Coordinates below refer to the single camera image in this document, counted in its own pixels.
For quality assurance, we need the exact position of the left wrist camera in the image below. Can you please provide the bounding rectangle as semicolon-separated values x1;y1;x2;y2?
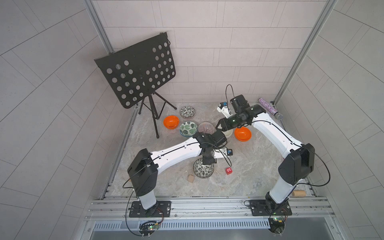
214;148;233;159

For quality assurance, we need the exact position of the orange bowl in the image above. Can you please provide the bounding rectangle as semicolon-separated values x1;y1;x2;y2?
163;115;180;130
234;127;252;142

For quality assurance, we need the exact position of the wooden cylinder at right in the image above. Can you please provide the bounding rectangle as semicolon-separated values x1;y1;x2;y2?
292;190;307;198

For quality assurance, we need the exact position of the cream bowl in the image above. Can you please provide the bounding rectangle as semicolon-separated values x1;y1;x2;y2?
223;130;233;139

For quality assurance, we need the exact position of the black perforated music stand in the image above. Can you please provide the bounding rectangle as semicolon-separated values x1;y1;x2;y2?
95;32;177;122

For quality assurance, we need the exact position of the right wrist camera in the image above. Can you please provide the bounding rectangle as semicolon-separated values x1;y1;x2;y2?
217;95;250;118

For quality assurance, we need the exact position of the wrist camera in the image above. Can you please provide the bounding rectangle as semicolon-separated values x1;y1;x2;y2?
214;148;233;159
217;95;250;118

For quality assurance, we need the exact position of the purple glitter tube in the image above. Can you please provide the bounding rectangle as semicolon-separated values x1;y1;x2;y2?
258;98;283;120

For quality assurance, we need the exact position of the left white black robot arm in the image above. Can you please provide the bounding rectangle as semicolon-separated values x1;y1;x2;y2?
127;130;233;210

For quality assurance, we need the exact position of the purple striped bowl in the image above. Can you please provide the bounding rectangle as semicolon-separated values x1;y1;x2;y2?
198;122;216;134

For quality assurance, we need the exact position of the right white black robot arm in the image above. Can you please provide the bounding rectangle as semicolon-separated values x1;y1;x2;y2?
217;103;315;212

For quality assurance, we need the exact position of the small wooden cube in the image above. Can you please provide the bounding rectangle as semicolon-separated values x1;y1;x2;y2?
187;175;195;183

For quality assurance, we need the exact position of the near black floral bowl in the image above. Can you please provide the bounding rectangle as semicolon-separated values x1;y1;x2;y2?
193;158;215;179

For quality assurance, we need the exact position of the red die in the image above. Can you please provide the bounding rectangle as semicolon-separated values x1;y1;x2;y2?
226;168;233;175

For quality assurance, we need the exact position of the green leaf bowl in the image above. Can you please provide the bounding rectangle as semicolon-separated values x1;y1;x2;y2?
180;121;198;138

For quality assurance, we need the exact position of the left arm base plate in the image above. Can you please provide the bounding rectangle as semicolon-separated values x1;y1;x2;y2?
127;201;172;218

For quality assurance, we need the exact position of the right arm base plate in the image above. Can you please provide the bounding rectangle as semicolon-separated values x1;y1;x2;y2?
249;200;292;217

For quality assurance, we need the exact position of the black floral bowl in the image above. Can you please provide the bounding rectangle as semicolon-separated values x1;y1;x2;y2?
193;158;215;179
180;106;196;119

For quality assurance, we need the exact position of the far black floral bowl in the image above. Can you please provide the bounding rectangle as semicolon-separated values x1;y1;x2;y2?
180;106;196;119

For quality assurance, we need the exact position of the left circuit board connector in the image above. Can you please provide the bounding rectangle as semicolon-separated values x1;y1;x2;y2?
139;221;160;238

